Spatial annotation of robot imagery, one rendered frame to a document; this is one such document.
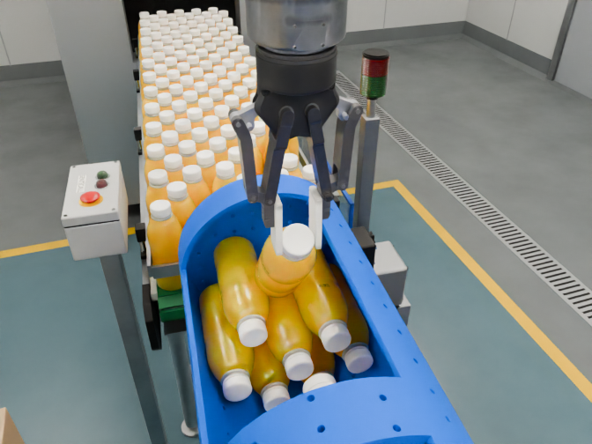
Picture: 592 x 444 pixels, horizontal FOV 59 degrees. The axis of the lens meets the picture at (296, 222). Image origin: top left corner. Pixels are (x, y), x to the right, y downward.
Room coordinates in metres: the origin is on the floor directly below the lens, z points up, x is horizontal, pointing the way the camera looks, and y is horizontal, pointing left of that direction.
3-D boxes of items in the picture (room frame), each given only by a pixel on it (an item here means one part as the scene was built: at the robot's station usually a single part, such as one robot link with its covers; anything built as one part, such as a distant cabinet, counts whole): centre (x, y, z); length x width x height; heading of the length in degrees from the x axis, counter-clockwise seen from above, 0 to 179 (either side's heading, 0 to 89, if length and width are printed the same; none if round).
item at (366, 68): (1.22, -0.18, 1.23); 0.06 x 0.06 x 0.04
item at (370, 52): (1.22, -0.18, 1.18); 0.06 x 0.06 x 0.16
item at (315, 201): (0.49, -0.02, 1.30); 0.03 x 0.01 x 0.07; 14
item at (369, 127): (1.22, -0.18, 0.55); 0.04 x 0.04 x 1.10; 14
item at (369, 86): (1.22, -0.18, 1.18); 0.06 x 0.06 x 0.05
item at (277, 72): (0.49, 0.00, 1.46); 0.08 x 0.07 x 0.09; 104
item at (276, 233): (0.48, 0.02, 1.30); 0.03 x 0.01 x 0.07; 14
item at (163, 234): (0.83, 0.26, 0.99); 0.07 x 0.07 x 0.19
